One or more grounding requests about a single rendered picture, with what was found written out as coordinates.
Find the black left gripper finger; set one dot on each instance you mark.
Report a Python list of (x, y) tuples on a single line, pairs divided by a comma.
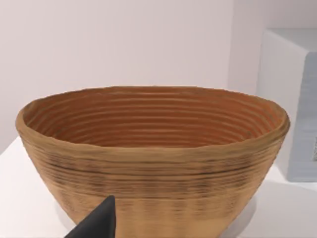
[(101, 219)]

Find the brown woven basket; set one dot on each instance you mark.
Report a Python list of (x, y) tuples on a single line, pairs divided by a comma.
[(153, 158)]

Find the pale grey cabinet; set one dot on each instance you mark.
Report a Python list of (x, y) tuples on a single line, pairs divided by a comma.
[(299, 119)]

